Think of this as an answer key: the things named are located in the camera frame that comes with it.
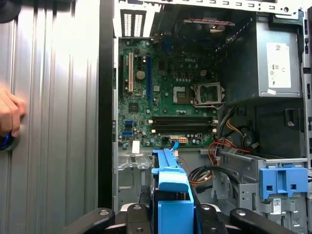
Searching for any person's bare hand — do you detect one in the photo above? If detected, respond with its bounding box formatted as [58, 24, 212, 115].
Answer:
[0, 84, 27, 138]

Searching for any metal disk bay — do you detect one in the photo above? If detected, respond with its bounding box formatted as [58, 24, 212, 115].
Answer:
[114, 147, 239, 215]

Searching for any black open PC case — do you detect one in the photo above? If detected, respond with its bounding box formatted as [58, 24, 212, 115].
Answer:
[98, 0, 312, 234]

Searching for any yellow black wire bundle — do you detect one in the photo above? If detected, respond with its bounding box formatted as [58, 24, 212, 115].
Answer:
[218, 107, 259, 149]

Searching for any black round object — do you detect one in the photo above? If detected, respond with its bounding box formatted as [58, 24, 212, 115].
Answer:
[0, 0, 23, 24]

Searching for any red black twisted fan wire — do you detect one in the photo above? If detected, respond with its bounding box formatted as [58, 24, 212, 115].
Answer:
[182, 18, 236, 27]

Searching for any green motherboard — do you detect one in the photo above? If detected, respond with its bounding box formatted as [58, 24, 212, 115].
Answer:
[117, 36, 220, 149]

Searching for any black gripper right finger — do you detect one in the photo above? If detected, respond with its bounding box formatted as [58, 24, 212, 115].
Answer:
[196, 204, 294, 234]

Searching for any beige expansion slot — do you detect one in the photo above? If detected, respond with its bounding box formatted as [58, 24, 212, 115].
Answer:
[128, 52, 134, 93]

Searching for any metal optical drive cage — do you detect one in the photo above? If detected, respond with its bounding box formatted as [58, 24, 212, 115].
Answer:
[218, 148, 312, 234]

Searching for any black RAM slot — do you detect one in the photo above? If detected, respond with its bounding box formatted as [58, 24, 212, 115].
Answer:
[151, 119, 218, 124]
[151, 116, 218, 120]
[151, 124, 218, 129]
[151, 128, 218, 134]

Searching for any grey power supply box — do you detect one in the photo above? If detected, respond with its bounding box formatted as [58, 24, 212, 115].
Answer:
[219, 12, 305, 98]

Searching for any metal socket cover frame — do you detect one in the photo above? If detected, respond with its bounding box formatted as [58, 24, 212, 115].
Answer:
[191, 82, 225, 108]

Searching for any round black blue-ring tool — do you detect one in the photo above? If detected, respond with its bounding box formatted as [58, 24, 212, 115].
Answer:
[0, 133, 20, 152]

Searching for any black case fan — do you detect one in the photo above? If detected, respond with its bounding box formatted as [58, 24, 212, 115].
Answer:
[174, 18, 236, 45]

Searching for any blue plastic drive latch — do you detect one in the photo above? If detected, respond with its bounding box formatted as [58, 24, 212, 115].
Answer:
[258, 166, 310, 200]

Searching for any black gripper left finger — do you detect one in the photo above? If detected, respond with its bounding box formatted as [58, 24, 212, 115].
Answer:
[58, 203, 155, 234]

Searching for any light blue flat wire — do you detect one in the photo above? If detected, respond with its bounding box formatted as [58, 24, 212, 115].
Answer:
[170, 139, 180, 154]

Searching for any blue expansion slot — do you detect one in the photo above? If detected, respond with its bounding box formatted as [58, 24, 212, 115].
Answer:
[146, 56, 153, 105]

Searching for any coloured wire bundle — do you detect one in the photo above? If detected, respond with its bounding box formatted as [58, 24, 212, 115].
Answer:
[187, 136, 259, 195]

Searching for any thin metal locking lever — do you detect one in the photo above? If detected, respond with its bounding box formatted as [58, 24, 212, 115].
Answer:
[192, 97, 226, 109]

